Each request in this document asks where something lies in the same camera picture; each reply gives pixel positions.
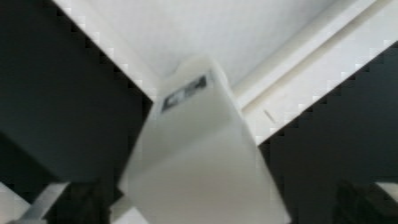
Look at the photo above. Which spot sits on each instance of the white left fence bar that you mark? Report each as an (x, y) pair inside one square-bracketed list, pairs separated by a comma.
[(13, 205)]

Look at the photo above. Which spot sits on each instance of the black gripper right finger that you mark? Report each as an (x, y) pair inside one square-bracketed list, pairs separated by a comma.
[(366, 203)]

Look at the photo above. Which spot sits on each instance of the white front fence bar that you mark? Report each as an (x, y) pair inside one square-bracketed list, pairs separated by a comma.
[(347, 52)]

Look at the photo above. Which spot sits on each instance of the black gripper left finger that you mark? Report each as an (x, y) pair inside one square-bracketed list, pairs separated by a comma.
[(72, 203)]

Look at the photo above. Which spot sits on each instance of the white desk leg block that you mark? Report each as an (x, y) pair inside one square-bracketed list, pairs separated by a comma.
[(196, 179)]

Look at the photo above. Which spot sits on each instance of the white desk top tray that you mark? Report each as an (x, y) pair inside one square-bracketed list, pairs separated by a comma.
[(258, 34)]

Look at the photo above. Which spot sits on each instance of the white fence bar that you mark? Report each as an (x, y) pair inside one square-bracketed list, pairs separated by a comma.
[(347, 52), (13, 205)]

